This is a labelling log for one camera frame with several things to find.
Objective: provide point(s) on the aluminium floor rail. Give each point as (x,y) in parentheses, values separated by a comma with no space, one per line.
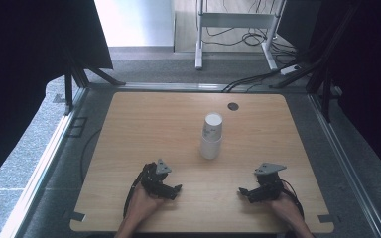
(36,175)
(347,165)

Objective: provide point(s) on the printed white paper cup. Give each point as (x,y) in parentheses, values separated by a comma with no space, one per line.
(213,127)

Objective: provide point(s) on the black metal stand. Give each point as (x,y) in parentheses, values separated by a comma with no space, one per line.
(76,79)
(324,62)

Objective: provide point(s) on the white metal desk frame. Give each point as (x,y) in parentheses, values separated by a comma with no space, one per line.
(233,20)

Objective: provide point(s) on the black tape piece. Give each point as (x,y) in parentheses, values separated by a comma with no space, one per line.
(325,218)
(77,216)

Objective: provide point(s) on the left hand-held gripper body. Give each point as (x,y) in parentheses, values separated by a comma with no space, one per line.
(152,180)

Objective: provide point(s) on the person's left hand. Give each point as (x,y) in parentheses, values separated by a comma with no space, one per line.
(142,206)

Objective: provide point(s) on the dark floor outlet panel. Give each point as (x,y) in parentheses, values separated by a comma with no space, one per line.
(77,127)

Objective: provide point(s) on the white power strip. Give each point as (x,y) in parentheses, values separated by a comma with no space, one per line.
(290,69)

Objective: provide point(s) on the plain white paper cup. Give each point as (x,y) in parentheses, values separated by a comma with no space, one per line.
(210,149)

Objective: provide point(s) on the black curtain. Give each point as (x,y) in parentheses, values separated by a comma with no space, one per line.
(367,82)
(29,66)

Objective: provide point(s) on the round dark table grommet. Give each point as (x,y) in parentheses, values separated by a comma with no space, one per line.
(233,106)

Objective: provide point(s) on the person's right hand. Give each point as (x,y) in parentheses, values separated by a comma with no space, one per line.
(286,210)

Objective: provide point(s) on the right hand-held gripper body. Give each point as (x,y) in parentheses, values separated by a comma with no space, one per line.
(268,180)

